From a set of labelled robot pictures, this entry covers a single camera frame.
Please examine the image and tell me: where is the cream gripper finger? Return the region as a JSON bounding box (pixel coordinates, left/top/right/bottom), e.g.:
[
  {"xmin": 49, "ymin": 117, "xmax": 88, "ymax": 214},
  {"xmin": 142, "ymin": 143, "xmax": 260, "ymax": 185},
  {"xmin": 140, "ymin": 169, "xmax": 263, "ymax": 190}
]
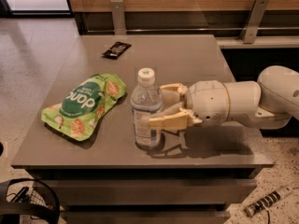
[
  {"xmin": 148, "ymin": 103, "xmax": 202, "ymax": 130},
  {"xmin": 161, "ymin": 83, "xmax": 188, "ymax": 107}
]

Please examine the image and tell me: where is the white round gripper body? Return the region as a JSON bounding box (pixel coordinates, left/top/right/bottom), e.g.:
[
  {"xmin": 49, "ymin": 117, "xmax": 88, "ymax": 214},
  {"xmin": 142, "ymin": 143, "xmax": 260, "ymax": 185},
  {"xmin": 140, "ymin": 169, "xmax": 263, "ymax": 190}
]
[{"xmin": 185, "ymin": 80, "xmax": 229, "ymax": 127}]

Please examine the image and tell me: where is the clear blue-label plastic bottle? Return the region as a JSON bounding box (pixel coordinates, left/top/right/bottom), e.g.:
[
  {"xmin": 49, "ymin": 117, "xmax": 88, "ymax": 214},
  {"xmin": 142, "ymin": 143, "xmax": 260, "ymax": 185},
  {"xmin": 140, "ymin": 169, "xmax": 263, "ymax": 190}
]
[{"xmin": 130, "ymin": 68, "xmax": 162, "ymax": 149}]

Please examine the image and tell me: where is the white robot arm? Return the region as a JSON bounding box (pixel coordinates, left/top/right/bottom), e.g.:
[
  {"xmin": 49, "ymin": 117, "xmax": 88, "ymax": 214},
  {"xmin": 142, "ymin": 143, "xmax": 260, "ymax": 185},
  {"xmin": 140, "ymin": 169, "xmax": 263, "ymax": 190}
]
[{"xmin": 144, "ymin": 65, "xmax": 299, "ymax": 130}]

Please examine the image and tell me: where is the black rxbar chocolate wrapper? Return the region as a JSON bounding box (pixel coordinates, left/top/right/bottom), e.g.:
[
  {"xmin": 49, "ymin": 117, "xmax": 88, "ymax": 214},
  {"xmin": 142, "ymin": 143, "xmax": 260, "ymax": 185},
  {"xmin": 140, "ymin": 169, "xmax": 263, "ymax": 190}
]
[{"xmin": 103, "ymin": 41, "xmax": 131, "ymax": 60}]

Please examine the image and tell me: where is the grey table drawer cabinet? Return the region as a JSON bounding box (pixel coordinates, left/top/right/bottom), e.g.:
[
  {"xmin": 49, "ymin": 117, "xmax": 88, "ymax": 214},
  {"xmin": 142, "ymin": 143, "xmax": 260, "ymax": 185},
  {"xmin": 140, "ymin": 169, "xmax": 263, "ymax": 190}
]
[{"xmin": 12, "ymin": 35, "xmax": 273, "ymax": 224}]

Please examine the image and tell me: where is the green snack chip bag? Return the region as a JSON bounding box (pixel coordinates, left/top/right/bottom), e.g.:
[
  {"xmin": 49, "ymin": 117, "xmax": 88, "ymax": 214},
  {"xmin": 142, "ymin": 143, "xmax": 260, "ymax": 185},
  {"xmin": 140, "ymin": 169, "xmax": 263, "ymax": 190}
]
[{"xmin": 41, "ymin": 74, "xmax": 127, "ymax": 142}]

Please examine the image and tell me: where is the white power strip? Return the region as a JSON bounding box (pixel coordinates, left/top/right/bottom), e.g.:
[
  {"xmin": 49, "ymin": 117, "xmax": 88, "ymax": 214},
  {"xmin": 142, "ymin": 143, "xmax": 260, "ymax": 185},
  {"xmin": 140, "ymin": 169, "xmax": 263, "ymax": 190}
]
[{"xmin": 244, "ymin": 186, "xmax": 293, "ymax": 217}]

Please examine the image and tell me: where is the right metal rail bracket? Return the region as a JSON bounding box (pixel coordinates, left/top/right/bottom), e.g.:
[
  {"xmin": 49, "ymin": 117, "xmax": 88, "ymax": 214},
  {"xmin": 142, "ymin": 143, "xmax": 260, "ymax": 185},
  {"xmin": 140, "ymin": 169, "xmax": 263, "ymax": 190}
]
[{"xmin": 240, "ymin": 0, "xmax": 269, "ymax": 44}]

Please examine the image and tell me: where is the metal rail bracket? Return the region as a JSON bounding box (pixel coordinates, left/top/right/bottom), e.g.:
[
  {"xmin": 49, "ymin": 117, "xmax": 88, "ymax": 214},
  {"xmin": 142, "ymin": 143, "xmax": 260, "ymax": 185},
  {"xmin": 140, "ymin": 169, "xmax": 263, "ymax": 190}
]
[
  {"xmin": 240, "ymin": 0, "xmax": 269, "ymax": 44},
  {"xmin": 110, "ymin": 0, "xmax": 127, "ymax": 35}
]

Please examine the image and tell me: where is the horizontal metal rail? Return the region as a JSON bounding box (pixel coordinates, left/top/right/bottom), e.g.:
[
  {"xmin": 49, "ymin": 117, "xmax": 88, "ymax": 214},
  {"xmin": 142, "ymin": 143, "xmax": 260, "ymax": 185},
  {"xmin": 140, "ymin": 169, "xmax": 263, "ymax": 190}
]
[{"xmin": 87, "ymin": 26, "xmax": 299, "ymax": 35}]

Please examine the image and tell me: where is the left metal rail bracket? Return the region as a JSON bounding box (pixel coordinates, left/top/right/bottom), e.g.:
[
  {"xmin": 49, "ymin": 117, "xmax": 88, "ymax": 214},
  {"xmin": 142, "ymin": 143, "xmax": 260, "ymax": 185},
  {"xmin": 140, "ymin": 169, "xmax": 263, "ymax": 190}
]
[{"xmin": 110, "ymin": 0, "xmax": 127, "ymax": 35}]

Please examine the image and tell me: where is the black wire basket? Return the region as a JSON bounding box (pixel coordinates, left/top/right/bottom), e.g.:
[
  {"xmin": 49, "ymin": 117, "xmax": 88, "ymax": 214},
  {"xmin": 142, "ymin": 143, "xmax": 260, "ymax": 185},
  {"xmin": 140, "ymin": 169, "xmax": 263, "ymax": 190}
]
[{"xmin": 0, "ymin": 178, "xmax": 60, "ymax": 224}]

